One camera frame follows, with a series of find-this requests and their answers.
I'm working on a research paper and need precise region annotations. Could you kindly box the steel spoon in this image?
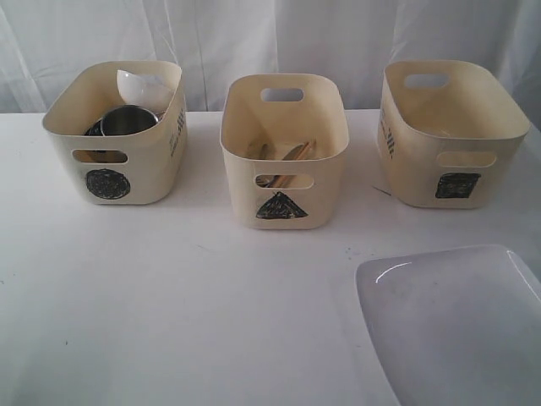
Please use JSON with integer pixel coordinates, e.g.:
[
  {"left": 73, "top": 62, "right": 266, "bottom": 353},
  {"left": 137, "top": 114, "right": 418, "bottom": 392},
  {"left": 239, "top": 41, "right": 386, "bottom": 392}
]
[{"left": 246, "top": 141, "right": 272, "bottom": 188}]

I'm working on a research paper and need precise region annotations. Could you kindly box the white ceramic bowl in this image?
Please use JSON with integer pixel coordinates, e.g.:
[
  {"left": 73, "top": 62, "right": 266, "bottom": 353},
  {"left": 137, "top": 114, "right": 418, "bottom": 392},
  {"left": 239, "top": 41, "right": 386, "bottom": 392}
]
[{"left": 116, "top": 69, "right": 173, "bottom": 114}]

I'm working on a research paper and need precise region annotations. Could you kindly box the cream bin with circle mark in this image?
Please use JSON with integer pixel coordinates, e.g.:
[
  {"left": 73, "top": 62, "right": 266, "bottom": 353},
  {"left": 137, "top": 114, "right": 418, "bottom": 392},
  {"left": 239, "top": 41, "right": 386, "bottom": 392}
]
[{"left": 42, "top": 61, "right": 188, "bottom": 205}]

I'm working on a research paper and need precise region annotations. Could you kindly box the white backdrop curtain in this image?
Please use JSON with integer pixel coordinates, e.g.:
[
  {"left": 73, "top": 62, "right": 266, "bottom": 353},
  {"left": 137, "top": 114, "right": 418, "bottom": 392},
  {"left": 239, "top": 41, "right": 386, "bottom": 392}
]
[{"left": 1, "top": 1, "right": 540, "bottom": 123}]

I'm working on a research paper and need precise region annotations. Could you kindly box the shiny steel mug front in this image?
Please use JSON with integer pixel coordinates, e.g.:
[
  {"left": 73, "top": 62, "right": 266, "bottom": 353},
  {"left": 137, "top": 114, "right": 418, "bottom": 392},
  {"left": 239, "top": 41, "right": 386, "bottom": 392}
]
[{"left": 84, "top": 120, "right": 103, "bottom": 136}]

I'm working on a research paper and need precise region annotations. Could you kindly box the steel mug with wire handle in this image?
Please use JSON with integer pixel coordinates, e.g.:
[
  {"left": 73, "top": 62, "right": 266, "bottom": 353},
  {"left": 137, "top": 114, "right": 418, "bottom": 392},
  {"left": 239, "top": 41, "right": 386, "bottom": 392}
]
[{"left": 100, "top": 104, "right": 159, "bottom": 136}]

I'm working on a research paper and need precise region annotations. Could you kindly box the white square plate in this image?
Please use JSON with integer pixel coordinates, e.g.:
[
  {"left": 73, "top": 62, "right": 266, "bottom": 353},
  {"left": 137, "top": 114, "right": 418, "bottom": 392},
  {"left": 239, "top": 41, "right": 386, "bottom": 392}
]
[{"left": 356, "top": 244, "right": 540, "bottom": 405}]

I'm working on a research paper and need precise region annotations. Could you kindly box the brown wooden chopstick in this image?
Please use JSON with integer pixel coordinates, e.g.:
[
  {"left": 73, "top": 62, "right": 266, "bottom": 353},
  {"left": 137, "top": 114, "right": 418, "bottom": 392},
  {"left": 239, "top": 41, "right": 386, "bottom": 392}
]
[{"left": 269, "top": 140, "right": 316, "bottom": 188}]

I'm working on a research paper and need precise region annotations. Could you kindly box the cream bin with square mark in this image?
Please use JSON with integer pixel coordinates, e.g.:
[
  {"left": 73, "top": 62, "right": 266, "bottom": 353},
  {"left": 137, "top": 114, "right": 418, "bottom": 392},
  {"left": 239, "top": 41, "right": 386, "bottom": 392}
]
[{"left": 377, "top": 60, "right": 531, "bottom": 209}]

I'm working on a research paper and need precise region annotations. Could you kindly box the steel table knife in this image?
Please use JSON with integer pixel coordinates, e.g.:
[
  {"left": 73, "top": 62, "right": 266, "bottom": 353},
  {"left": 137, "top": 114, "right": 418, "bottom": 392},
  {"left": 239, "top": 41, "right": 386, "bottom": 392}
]
[{"left": 282, "top": 145, "right": 303, "bottom": 161}]

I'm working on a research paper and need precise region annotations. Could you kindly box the cream bin with triangle mark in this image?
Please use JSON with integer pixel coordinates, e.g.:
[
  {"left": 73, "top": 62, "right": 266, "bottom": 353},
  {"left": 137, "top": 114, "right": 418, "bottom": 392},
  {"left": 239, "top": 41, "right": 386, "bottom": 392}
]
[{"left": 220, "top": 74, "right": 349, "bottom": 229}]

